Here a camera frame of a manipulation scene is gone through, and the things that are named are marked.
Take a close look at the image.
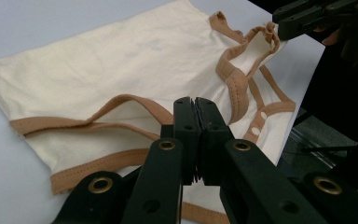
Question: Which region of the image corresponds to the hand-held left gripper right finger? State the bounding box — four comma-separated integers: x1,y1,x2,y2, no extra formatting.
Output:
195,96,327,224

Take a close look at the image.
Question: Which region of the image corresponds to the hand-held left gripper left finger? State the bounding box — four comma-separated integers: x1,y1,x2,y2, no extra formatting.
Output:
120,95,200,224

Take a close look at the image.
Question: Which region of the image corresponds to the cream baby bodysuit brown trim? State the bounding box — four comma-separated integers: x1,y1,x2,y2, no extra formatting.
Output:
0,0,297,224

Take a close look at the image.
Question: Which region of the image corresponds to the white board sheet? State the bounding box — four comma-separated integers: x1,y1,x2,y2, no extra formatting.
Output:
0,0,325,224

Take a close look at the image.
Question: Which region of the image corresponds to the metal floor rail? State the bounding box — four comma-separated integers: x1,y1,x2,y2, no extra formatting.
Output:
288,125,337,169

